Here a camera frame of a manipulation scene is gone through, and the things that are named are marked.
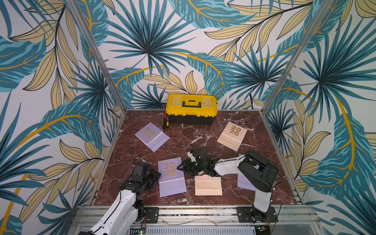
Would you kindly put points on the pink calendar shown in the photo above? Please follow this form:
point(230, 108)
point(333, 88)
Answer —
point(208, 186)
point(232, 136)

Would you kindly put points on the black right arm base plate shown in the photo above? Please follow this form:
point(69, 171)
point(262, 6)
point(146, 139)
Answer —
point(253, 215)

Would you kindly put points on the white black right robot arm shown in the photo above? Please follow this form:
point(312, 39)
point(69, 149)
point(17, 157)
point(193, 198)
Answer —
point(257, 169)

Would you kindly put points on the yellow black toolbox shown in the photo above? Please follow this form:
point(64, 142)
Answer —
point(191, 109)

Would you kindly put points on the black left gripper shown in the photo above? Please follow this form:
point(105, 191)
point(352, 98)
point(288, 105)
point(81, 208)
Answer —
point(156, 177)

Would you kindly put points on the aluminium front rail frame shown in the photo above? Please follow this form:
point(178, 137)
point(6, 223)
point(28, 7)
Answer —
point(224, 220)

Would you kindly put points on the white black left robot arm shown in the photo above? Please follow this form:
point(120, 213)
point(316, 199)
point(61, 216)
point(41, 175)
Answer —
point(127, 208)

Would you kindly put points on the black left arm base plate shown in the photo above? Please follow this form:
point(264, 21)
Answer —
point(148, 215)

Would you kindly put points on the purple calendar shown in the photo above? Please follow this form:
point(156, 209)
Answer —
point(244, 183)
point(152, 136)
point(172, 180)

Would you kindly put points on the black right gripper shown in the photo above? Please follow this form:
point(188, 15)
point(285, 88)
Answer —
point(191, 166)

